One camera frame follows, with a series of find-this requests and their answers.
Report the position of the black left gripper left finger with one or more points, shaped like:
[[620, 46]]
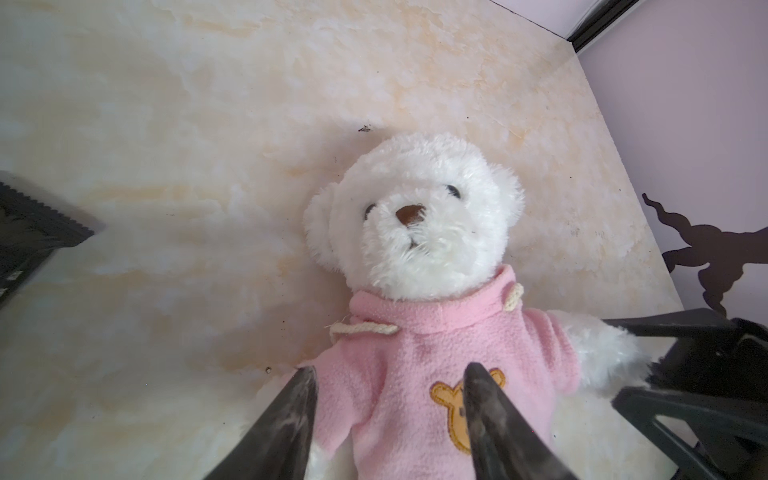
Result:
[[277, 446]]

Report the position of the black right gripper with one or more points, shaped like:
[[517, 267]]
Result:
[[706, 405]]

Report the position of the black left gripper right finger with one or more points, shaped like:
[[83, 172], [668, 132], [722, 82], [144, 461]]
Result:
[[503, 444]]

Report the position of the pink teddy hoodie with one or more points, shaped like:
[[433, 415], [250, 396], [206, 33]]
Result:
[[392, 383]]

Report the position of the white teddy bear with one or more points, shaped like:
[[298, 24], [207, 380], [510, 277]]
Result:
[[425, 218]]

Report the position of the black snack packet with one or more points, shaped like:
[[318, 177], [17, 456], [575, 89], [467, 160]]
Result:
[[35, 224]]

